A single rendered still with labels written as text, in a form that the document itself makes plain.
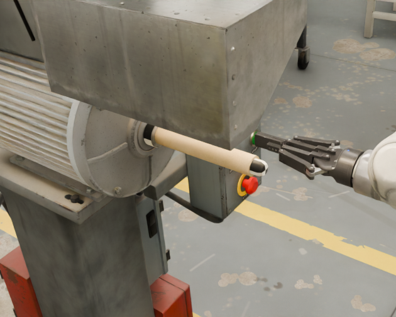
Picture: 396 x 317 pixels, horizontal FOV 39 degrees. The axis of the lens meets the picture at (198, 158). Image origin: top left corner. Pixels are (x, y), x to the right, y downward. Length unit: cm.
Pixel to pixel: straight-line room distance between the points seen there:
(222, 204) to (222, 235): 139
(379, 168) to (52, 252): 68
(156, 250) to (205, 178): 31
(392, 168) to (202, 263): 168
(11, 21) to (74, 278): 54
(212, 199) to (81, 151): 44
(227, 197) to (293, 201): 159
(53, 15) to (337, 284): 189
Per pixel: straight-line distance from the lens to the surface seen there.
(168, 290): 154
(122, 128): 91
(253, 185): 125
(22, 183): 112
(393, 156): 90
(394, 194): 91
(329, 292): 238
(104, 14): 67
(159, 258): 148
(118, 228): 125
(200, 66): 60
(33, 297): 146
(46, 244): 123
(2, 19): 100
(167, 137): 91
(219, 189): 121
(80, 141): 88
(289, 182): 294
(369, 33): 465
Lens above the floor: 173
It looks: 33 degrees down
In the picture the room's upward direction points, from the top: 5 degrees counter-clockwise
